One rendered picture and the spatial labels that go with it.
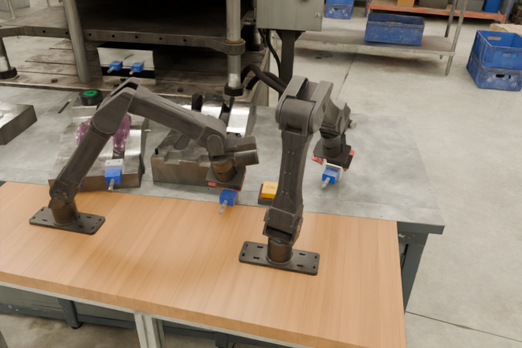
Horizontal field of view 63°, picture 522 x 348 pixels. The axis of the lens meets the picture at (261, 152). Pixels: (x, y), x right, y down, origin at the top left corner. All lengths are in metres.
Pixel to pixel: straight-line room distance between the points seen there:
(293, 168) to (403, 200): 0.51
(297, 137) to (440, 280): 1.55
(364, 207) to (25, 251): 0.93
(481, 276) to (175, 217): 1.65
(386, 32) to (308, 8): 3.01
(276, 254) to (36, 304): 1.27
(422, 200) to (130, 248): 0.86
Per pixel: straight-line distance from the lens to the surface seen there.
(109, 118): 1.04
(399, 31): 4.92
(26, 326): 2.19
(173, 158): 1.37
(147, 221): 1.24
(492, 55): 4.69
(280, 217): 1.01
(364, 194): 1.36
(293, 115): 0.91
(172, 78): 2.24
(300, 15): 1.97
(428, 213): 1.34
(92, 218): 1.28
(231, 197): 1.23
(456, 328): 2.16
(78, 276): 1.14
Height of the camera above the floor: 1.58
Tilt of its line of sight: 31 degrees down
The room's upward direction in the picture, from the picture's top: 1 degrees clockwise
